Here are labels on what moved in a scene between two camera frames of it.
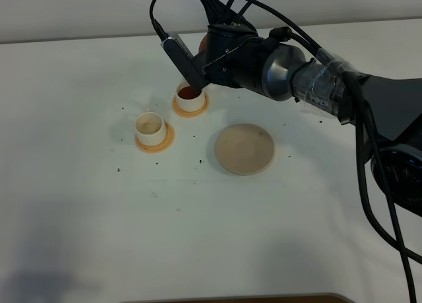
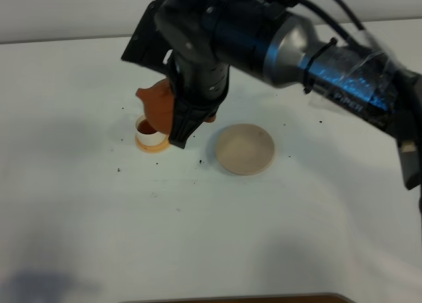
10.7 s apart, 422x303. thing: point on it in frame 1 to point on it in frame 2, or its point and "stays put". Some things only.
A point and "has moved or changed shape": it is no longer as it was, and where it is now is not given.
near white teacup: [150, 128] stays put
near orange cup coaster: [160, 148] stays put
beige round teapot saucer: [244, 149] stays put
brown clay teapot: [202, 46] has moved or changed shape
